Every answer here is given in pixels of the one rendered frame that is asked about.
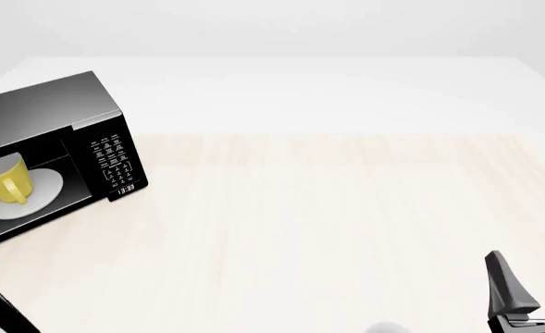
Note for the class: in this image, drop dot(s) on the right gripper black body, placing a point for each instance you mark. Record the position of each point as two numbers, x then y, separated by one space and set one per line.
531 326

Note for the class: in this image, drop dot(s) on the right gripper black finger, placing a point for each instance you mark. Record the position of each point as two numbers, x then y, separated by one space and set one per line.
508 291

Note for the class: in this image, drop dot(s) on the black microwave oven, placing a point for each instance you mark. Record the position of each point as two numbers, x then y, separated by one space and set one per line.
36 104

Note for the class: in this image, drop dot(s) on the yellow and white mug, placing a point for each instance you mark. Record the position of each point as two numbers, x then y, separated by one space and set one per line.
15 177

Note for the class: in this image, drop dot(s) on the pale grey rounded plate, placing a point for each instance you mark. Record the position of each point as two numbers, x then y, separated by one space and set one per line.
387 327

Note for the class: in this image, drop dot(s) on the white round turntable plate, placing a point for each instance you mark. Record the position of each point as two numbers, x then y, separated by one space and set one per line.
45 189

